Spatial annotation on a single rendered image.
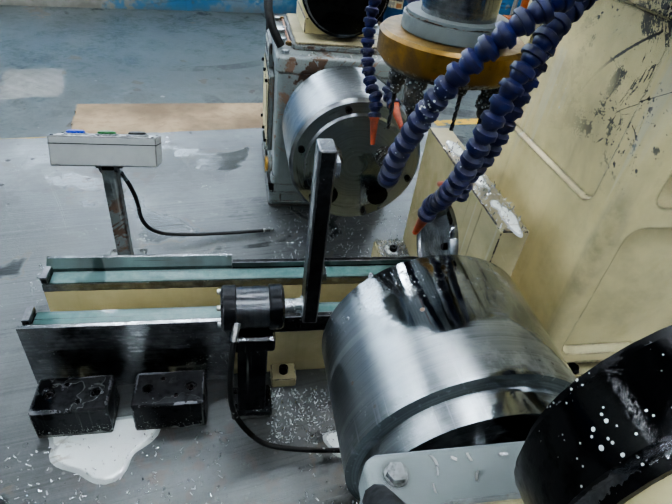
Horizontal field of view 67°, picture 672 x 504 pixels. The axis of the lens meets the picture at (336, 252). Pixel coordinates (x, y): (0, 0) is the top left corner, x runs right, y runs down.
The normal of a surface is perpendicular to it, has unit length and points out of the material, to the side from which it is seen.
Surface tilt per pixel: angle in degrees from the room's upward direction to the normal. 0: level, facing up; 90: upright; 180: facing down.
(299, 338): 90
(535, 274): 90
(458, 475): 0
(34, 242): 0
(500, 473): 0
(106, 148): 68
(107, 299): 90
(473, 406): 17
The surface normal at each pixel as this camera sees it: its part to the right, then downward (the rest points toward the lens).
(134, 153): 0.19, 0.28
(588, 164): -0.98, 0.01
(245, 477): 0.11, -0.78
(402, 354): -0.48, -0.63
